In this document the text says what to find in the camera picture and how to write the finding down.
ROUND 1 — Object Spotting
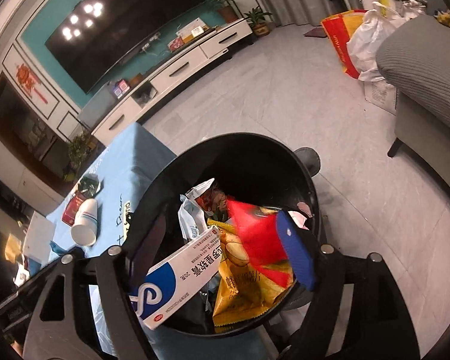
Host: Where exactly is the blue textured cloth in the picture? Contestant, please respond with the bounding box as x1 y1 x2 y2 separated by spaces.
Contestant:
49 241 70 257

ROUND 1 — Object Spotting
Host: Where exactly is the grey sofa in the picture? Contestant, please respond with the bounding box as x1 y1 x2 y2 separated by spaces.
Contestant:
376 16 450 187

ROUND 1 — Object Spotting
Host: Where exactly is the white plastic bag on floor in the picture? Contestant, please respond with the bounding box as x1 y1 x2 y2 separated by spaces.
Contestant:
346 1 425 82

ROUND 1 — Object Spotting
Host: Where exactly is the black television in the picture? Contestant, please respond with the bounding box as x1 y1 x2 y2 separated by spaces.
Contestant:
45 0 205 93

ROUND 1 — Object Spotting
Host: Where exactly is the white blue paper cup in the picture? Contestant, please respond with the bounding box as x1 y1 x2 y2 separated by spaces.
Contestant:
70 198 98 246

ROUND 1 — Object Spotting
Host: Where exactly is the blue floral tablecloth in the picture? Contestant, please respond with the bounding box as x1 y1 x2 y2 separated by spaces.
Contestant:
22 121 279 360

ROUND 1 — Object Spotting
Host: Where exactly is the green red snack wrapper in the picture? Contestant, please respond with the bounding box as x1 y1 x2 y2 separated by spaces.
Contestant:
185 178 229 223

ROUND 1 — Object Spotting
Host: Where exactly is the translucent storage box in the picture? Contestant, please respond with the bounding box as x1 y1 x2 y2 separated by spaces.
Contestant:
78 82 118 131

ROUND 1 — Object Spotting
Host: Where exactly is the yellow chip bag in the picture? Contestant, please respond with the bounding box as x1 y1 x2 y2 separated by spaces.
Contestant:
207 219 293 333

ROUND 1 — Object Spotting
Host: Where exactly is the clear blister packaging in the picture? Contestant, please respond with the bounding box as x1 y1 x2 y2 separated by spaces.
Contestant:
178 195 208 242

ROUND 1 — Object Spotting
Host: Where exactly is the red cigarette carton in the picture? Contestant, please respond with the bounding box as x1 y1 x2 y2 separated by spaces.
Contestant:
61 193 86 227

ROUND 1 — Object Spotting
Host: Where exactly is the white tv cabinet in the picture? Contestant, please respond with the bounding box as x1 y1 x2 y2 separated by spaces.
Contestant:
91 19 252 146

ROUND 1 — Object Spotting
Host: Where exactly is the red yellow shopping bag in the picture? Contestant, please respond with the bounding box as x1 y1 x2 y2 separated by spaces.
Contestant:
321 9 367 79

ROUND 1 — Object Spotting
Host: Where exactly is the potted plant by cabinet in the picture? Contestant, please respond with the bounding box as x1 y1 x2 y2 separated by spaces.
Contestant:
206 0 239 24

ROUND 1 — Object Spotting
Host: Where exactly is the plant stand with greenery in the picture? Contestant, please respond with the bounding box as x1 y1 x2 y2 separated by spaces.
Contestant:
63 132 98 183

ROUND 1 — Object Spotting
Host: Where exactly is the black trash bin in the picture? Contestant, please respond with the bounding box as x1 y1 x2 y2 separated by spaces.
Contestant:
125 133 321 337

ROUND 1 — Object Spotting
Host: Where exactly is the red snack bag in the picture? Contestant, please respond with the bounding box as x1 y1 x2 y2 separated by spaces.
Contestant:
227 199 293 289

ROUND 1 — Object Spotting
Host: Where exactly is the white blue medicine box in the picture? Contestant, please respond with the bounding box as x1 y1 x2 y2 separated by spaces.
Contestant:
129 226 222 330

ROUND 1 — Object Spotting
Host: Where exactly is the pink plastic bag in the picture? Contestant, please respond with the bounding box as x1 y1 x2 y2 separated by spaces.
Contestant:
288 202 313 230

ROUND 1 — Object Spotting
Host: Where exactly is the potted plant on floor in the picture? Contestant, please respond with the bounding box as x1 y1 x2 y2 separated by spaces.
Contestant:
244 7 272 38

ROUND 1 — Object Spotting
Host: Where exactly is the dark green foil bag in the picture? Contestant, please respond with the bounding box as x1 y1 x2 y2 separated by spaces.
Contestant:
77 173 101 199

